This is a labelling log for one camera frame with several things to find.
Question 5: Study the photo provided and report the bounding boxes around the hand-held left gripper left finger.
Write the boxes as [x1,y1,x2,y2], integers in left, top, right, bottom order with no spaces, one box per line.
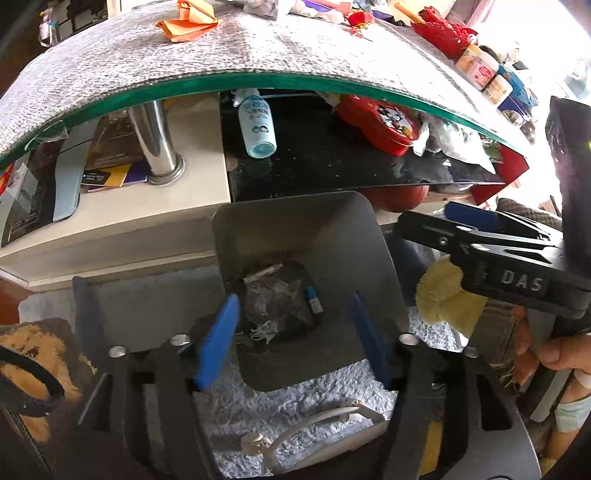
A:
[108,293,242,480]

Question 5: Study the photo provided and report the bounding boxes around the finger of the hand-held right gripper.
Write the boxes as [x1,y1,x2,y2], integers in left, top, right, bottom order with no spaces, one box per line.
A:
[444,201,566,252]
[393,210,481,268]

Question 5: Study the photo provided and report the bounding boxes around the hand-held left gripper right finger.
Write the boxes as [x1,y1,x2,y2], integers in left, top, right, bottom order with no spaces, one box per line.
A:
[346,291,541,480]

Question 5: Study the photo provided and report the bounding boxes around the grey metal trash bin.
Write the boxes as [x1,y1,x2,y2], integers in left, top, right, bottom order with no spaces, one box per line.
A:
[211,190,411,393]

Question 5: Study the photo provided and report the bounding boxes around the orange paper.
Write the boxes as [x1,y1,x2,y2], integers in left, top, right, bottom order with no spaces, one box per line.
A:
[154,0,220,43]

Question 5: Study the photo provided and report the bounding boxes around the person's right hand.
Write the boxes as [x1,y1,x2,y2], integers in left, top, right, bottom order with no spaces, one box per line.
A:
[512,316,591,386]

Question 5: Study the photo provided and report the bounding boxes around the red cardboard box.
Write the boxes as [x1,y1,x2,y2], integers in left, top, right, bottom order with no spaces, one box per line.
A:
[471,148,529,206]

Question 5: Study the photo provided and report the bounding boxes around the wicker basket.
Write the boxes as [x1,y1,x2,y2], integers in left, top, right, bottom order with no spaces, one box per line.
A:
[496,198,561,227]

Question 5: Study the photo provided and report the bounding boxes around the white shaggy rug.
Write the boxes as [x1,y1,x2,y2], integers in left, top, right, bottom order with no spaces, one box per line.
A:
[191,305,462,480]

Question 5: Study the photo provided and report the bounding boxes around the clear plastic wrap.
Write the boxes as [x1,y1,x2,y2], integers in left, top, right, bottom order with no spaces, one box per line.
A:
[240,272,319,344]

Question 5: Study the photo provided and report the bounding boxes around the small blue tube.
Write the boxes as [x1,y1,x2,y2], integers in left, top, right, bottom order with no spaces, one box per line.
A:
[302,286,324,315]

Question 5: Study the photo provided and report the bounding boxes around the clear plastic bags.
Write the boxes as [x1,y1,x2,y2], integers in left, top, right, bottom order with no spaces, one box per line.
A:
[413,113,497,174]

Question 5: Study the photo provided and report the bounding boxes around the white paper stick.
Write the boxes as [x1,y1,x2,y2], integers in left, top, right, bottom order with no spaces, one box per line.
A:
[242,263,283,283]

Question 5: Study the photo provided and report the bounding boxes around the red cartoon tin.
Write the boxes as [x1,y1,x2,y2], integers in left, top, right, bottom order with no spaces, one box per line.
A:
[335,95,421,158]

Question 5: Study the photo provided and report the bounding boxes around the jar with cream label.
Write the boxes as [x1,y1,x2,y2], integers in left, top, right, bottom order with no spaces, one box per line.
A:
[482,74,513,107]

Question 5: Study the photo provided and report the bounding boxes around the red plastic basket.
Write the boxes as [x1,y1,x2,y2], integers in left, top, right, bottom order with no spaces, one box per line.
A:
[411,7,478,61]

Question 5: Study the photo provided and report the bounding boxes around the brown plush toy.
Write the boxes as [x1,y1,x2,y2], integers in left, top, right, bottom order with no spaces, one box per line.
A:
[0,318,95,444]

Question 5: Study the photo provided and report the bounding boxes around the yellow and blue book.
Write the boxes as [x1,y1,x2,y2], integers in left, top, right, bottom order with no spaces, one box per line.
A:
[81,161,151,192]

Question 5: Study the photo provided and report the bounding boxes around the glass coffee table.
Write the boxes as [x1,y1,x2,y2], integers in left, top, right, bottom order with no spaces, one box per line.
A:
[0,2,539,292]

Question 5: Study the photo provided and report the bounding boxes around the clear blue spray bottle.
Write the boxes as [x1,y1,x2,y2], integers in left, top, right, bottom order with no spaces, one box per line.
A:
[236,89,278,160]

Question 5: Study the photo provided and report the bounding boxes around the chrome table leg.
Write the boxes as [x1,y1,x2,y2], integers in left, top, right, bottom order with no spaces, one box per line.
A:
[128,99,185,185]

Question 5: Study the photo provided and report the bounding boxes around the grey folder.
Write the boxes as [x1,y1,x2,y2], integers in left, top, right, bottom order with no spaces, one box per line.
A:
[53,124,100,222]

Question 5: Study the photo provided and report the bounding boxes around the dark magazine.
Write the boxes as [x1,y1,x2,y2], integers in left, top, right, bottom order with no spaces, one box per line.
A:
[85,115,148,171]

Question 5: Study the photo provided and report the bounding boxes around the small red ornament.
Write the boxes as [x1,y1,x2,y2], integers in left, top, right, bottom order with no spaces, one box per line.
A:
[346,10,377,29]

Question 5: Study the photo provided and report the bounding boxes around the dark plastic sleeve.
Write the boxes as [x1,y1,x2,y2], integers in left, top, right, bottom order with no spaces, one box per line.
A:
[0,138,70,247]

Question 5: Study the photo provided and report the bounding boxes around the grey woven table mat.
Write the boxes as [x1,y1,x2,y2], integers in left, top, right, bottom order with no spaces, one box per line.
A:
[0,4,532,160]

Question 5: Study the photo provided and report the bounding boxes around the white charger cable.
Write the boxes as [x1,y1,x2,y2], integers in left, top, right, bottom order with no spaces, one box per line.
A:
[240,401,386,476]

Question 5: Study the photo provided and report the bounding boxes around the black strap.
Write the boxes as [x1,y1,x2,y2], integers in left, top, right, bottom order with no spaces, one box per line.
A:
[0,344,65,416]

